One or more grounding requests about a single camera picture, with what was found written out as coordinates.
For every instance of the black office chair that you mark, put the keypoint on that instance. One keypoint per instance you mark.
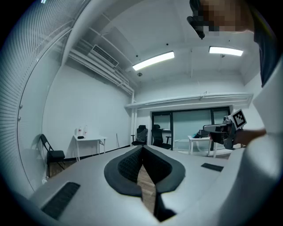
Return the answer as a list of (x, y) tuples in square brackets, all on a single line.
[(141, 134), (158, 136)]

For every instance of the dark-framed glass door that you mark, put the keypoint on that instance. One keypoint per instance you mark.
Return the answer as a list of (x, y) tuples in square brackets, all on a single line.
[(190, 125)]

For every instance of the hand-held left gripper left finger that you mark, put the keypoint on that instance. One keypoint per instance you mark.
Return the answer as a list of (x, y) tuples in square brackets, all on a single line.
[(115, 174)]

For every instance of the white folding-leg table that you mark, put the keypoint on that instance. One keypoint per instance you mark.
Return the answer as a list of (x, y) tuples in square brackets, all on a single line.
[(90, 138)]

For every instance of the black head-worn camera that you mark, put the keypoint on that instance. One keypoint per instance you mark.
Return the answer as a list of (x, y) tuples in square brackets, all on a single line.
[(196, 22)]

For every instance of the tall clear plastic bottle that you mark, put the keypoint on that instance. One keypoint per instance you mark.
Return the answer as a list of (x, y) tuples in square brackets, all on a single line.
[(85, 130)]

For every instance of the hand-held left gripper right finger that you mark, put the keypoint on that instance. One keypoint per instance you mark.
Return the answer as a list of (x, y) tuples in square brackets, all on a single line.
[(172, 174)]

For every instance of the person's dark t-shirt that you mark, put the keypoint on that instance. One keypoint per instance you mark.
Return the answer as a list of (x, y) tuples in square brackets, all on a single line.
[(266, 55)]

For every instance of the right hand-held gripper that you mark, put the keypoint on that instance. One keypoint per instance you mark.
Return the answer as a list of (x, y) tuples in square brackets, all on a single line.
[(230, 136)]

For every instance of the small white table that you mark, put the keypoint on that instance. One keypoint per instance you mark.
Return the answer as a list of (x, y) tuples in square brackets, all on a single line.
[(200, 139)]

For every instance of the glass wall with blinds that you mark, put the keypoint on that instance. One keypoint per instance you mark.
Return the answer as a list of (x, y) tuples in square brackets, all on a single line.
[(26, 77)]

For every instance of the person's right forearm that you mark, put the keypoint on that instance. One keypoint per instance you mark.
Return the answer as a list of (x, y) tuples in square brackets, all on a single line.
[(249, 135)]

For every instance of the long ceiling light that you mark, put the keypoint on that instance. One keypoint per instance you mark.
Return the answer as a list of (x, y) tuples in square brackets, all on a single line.
[(225, 51), (153, 60)]

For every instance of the person's head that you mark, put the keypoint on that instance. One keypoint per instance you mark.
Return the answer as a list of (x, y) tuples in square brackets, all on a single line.
[(230, 15)]

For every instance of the white air conditioner vent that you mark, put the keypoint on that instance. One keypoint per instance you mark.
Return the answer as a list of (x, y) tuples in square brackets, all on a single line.
[(104, 55)]

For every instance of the white ceiling pipes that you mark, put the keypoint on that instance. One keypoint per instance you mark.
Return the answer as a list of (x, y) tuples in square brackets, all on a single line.
[(99, 68)]

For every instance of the white horizontal duct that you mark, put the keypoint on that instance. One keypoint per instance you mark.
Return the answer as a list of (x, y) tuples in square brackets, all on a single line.
[(188, 100)]

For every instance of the small clear plastic bottle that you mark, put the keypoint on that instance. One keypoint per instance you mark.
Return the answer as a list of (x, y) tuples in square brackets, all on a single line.
[(79, 131)]

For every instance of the black folding chair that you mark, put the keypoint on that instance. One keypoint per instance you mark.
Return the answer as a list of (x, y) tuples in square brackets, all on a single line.
[(55, 154)]

